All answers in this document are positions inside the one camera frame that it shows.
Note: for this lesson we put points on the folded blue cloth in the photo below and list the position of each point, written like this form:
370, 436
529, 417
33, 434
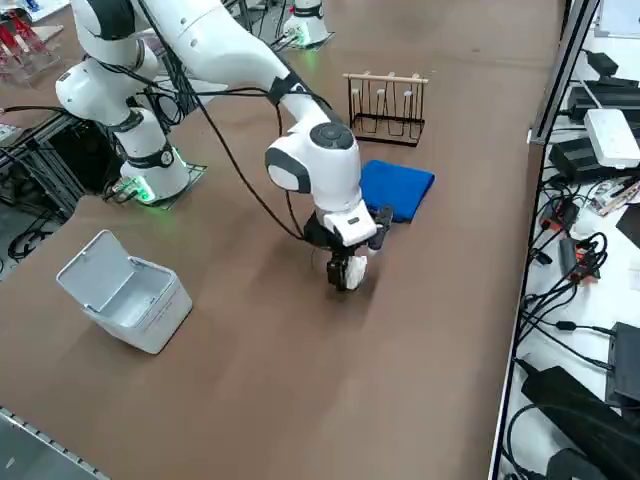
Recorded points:
400, 190

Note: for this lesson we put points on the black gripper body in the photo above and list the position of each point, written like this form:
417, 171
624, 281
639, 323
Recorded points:
320, 235

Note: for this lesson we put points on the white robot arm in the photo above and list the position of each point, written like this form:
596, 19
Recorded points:
225, 40
307, 20

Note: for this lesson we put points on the white tissue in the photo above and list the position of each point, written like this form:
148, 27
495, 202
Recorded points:
358, 272

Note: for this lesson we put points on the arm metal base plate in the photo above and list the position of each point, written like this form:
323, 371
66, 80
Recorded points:
192, 172
325, 40

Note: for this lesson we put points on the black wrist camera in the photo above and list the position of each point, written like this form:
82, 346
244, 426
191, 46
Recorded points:
382, 217

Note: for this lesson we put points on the white trash bin with lid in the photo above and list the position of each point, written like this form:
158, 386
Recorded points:
150, 320

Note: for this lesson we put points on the black power adapter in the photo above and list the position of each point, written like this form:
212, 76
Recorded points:
600, 100
575, 160

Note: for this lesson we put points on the aluminium frame post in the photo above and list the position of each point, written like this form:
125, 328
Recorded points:
565, 65

